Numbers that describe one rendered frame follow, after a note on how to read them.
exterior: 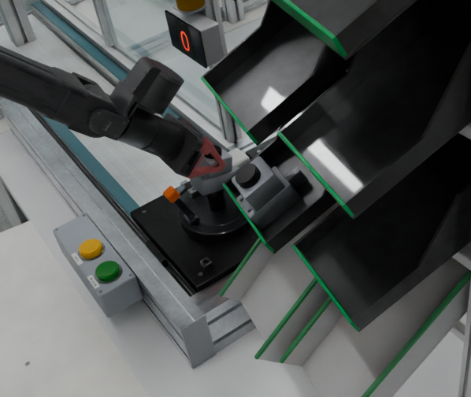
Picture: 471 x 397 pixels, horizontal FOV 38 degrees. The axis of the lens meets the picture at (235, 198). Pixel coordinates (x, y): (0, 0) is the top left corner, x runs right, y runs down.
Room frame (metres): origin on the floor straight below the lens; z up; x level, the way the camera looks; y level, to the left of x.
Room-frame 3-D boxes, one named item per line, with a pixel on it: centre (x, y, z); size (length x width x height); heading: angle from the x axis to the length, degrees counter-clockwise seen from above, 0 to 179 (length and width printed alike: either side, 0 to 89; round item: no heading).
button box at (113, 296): (0.89, 0.26, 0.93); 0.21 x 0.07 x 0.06; 26
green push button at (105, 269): (0.83, 0.23, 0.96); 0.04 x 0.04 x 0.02
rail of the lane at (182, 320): (1.09, 0.29, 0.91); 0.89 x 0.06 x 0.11; 26
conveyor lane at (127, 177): (1.19, 0.14, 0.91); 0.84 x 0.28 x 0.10; 26
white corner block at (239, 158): (1.04, -0.01, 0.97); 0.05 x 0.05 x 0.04; 26
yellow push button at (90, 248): (0.89, 0.26, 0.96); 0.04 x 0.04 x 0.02
